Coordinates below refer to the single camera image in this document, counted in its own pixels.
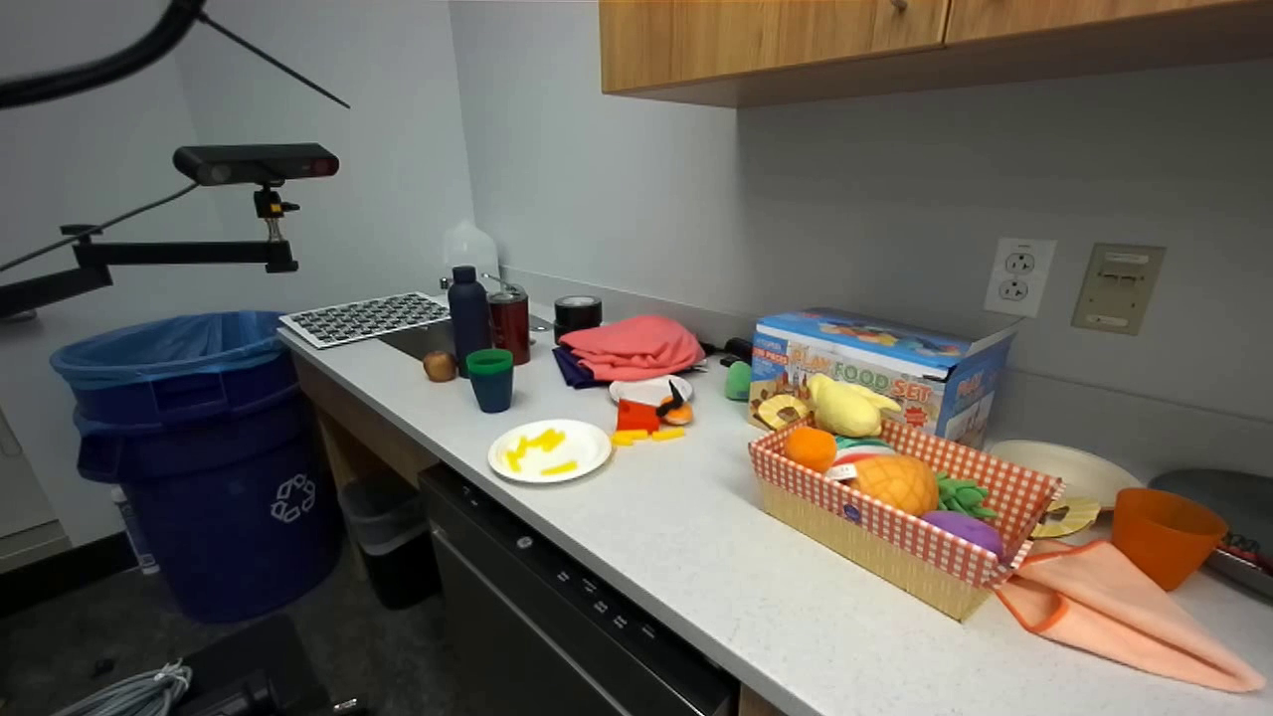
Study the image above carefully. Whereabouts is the wooden cabinet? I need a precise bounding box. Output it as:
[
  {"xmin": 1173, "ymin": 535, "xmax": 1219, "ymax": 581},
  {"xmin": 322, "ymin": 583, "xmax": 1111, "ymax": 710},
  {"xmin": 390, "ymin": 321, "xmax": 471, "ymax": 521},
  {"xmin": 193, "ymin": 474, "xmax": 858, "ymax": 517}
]
[{"xmin": 601, "ymin": 0, "xmax": 1273, "ymax": 107}]

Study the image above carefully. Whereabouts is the pink red cloth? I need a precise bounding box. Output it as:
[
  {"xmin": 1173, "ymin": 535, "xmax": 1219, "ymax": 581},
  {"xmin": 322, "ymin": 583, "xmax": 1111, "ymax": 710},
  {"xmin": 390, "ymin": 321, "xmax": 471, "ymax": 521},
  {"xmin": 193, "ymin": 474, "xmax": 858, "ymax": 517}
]
[{"xmin": 559, "ymin": 314, "xmax": 704, "ymax": 383}]

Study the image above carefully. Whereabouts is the red fries holder toy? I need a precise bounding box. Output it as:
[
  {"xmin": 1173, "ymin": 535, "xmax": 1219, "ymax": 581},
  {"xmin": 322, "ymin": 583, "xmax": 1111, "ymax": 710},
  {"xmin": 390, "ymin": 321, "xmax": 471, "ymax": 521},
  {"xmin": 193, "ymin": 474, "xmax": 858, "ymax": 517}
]
[{"xmin": 607, "ymin": 378, "xmax": 695, "ymax": 445}]

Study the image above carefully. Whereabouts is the black can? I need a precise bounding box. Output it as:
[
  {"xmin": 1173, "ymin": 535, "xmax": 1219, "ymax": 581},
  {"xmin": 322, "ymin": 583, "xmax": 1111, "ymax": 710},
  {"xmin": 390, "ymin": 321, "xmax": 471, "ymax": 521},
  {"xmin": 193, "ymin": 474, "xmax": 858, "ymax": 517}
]
[{"xmin": 553, "ymin": 294, "xmax": 601, "ymax": 333}]

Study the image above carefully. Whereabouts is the green toy ball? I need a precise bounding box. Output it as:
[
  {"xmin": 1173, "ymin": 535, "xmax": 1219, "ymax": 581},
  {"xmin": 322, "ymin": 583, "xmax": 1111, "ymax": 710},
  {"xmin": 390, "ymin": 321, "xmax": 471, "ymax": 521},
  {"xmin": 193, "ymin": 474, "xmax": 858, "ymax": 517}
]
[{"xmin": 725, "ymin": 360, "xmax": 753, "ymax": 400}]

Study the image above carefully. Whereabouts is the white plate with yellow fries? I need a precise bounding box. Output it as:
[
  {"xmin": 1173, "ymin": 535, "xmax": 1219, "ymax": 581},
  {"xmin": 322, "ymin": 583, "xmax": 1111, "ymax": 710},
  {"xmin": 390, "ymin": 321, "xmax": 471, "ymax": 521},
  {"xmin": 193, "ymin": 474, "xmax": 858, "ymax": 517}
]
[{"xmin": 484, "ymin": 416, "xmax": 613, "ymax": 486}]

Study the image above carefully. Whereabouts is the dark red jar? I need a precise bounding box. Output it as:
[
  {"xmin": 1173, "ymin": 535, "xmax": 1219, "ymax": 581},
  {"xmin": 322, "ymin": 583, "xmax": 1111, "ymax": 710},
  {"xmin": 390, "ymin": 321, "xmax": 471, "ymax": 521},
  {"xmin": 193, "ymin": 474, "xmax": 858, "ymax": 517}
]
[{"xmin": 489, "ymin": 285, "xmax": 528, "ymax": 366}]

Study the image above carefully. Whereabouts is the green blue cup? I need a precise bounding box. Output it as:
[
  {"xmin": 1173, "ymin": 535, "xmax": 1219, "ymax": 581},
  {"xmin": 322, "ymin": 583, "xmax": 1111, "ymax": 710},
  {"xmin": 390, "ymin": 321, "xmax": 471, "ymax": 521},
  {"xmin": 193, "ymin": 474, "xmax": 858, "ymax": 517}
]
[{"xmin": 465, "ymin": 347, "xmax": 513, "ymax": 412}]

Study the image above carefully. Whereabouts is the dark blue bottle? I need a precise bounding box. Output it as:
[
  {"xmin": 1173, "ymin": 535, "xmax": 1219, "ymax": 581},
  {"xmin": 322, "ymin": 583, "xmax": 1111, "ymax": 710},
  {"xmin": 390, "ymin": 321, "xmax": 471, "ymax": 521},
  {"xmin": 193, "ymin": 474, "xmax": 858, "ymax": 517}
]
[{"xmin": 448, "ymin": 265, "xmax": 489, "ymax": 358}]

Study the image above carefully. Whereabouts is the small black trash bin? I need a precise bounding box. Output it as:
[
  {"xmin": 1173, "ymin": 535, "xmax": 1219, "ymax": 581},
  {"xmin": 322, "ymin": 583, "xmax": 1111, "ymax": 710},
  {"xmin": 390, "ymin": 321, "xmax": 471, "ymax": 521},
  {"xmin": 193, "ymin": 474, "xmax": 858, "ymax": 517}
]
[{"xmin": 339, "ymin": 474, "xmax": 436, "ymax": 607}]

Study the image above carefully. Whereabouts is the black dishwasher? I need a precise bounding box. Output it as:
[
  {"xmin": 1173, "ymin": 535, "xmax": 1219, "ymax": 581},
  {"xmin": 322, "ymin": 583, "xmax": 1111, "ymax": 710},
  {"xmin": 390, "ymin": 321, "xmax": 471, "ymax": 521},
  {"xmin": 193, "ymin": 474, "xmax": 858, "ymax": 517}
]
[{"xmin": 422, "ymin": 467, "xmax": 737, "ymax": 716}]

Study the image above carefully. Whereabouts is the blue toy food box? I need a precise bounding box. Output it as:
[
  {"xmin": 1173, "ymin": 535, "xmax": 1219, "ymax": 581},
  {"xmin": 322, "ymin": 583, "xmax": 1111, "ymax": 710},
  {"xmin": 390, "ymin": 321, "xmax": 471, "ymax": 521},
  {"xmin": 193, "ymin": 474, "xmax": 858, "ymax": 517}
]
[{"xmin": 753, "ymin": 310, "xmax": 1016, "ymax": 445}]

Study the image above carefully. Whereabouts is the red checkered food basket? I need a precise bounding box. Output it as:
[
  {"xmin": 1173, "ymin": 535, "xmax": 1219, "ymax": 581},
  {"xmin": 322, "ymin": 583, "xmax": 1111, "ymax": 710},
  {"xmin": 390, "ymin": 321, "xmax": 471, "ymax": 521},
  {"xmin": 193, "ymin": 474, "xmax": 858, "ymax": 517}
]
[{"xmin": 748, "ymin": 420, "xmax": 1059, "ymax": 620}]

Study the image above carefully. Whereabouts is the blue recycling bin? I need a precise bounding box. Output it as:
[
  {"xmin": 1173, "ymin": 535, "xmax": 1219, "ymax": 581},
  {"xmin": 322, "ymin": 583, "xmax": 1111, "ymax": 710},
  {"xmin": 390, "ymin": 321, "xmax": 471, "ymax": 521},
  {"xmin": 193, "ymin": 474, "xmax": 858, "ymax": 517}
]
[{"xmin": 52, "ymin": 310, "xmax": 342, "ymax": 624}]

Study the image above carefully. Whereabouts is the white paper plate right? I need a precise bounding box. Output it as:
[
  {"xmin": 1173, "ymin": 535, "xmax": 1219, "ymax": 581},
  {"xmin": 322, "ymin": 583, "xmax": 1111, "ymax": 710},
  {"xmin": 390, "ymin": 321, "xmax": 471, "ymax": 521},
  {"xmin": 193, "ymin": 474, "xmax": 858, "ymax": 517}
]
[{"xmin": 989, "ymin": 437, "xmax": 1139, "ymax": 542}]

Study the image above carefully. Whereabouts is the peach orange napkin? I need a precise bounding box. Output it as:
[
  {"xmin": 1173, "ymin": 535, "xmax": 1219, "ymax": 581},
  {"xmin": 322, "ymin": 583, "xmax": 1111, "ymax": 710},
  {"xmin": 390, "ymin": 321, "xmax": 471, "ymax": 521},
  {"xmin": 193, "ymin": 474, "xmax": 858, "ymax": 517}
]
[{"xmin": 993, "ymin": 542, "xmax": 1265, "ymax": 696}]

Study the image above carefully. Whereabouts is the orange plastic cup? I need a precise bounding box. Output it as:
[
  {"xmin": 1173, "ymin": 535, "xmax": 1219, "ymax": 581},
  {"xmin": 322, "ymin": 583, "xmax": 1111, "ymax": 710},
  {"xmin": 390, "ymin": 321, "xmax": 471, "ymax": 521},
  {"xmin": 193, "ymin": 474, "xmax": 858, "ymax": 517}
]
[{"xmin": 1112, "ymin": 489, "xmax": 1229, "ymax": 591}]

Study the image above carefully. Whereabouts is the black frying pan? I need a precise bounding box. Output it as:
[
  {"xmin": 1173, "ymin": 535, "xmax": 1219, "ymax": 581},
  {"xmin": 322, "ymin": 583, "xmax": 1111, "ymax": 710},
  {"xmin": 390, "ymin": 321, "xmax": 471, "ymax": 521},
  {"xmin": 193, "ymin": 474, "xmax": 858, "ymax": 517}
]
[{"xmin": 1155, "ymin": 468, "xmax": 1273, "ymax": 606}]

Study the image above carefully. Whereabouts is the white wall outlet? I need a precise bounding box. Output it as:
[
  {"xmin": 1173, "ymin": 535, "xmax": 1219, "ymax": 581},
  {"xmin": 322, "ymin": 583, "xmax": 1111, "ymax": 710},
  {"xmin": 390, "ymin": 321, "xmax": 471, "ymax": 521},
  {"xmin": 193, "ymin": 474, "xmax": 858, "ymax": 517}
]
[{"xmin": 984, "ymin": 237, "xmax": 1053, "ymax": 318}]

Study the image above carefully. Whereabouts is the black camera on stand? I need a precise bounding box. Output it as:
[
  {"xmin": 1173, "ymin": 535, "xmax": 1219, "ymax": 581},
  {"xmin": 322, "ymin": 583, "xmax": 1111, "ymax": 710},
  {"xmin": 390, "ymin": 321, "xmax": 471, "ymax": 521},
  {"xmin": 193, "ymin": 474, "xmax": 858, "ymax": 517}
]
[{"xmin": 0, "ymin": 140, "xmax": 342, "ymax": 321}]

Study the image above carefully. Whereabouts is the beige wall switch plate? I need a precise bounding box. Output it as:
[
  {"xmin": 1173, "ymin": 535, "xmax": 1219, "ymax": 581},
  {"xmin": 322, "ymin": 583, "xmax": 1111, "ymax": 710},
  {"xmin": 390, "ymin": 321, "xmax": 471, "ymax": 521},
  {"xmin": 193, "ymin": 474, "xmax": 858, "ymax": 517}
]
[{"xmin": 1069, "ymin": 241, "xmax": 1164, "ymax": 333}]

